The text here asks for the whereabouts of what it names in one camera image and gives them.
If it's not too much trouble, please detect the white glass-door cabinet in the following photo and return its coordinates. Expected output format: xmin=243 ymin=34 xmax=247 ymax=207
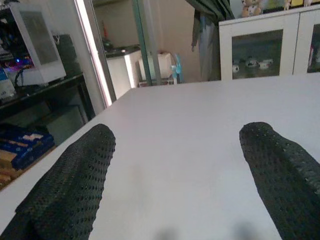
xmin=218 ymin=4 xmax=320 ymax=81

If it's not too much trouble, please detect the white door frame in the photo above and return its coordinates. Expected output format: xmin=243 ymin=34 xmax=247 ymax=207
xmin=73 ymin=0 xmax=118 ymax=108

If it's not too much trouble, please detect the teddy bear plush toy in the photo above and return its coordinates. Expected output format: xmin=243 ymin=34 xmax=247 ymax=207
xmin=240 ymin=0 xmax=264 ymax=18

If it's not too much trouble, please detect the dark green curtain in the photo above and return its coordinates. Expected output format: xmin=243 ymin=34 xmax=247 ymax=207
xmin=186 ymin=0 xmax=235 ymax=53

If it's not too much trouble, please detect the black mesh left gripper right finger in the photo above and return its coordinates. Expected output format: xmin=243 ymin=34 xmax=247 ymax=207
xmin=239 ymin=121 xmax=320 ymax=240

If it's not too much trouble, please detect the teal metal pole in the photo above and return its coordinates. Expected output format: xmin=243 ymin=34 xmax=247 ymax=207
xmin=131 ymin=0 xmax=163 ymax=87

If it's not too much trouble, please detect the white storage box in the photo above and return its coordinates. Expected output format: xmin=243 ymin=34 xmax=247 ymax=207
xmin=138 ymin=51 xmax=174 ymax=80

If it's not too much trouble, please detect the black mesh left gripper left finger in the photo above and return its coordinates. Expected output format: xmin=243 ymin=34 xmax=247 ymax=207
xmin=0 ymin=123 xmax=117 ymax=240

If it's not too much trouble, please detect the light blue small fan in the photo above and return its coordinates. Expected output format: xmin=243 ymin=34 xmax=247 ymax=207
xmin=169 ymin=52 xmax=184 ymax=85

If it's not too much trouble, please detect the white computer case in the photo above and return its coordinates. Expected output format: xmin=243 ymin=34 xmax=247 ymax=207
xmin=0 ymin=2 xmax=67 ymax=87

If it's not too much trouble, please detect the black counter top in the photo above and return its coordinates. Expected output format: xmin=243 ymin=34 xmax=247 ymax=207
xmin=104 ymin=44 xmax=141 ymax=60

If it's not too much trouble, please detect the black shelf unit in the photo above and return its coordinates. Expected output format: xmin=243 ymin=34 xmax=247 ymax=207
xmin=0 ymin=72 xmax=97 ymax=148

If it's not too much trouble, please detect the blue printed box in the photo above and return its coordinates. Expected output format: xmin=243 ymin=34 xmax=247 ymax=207
xmin=0 ymin=124 xmax=56 ymax=172

